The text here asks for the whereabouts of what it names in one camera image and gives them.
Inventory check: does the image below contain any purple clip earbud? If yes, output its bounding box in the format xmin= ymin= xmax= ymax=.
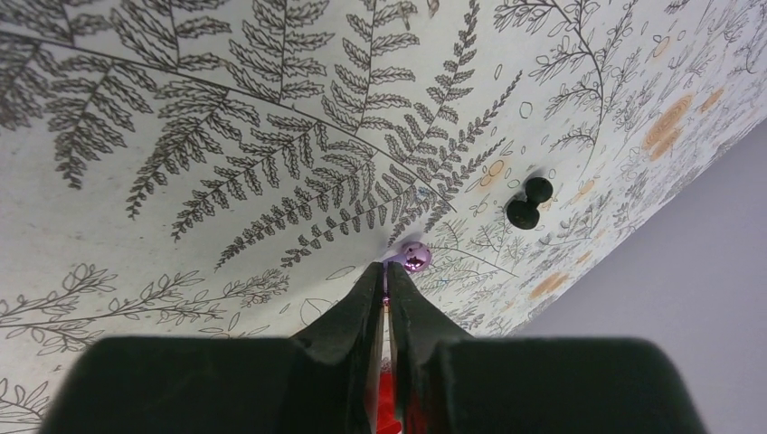
xmin=383 ymin=241 xmax=432 ymax=274

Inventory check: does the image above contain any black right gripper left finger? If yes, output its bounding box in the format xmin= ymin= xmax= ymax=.
xmin=41 ymin=262 xmax=384 ymax=433

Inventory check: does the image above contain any floral table mat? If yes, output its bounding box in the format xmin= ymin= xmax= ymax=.
xmin=1 ymin=1 xmax=766 ymax=433

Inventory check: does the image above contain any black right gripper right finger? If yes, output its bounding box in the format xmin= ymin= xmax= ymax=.
xmin=386 ymin=262 xmax=705 ymax=433

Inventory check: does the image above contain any red toy block box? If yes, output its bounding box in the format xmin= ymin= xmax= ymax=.
xmin=373 ymin=364 xmax=417 ymax=434

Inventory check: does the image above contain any black clip earbud right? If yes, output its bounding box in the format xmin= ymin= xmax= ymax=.
xmin=506 ymin=177 xmax=554 ymax=231

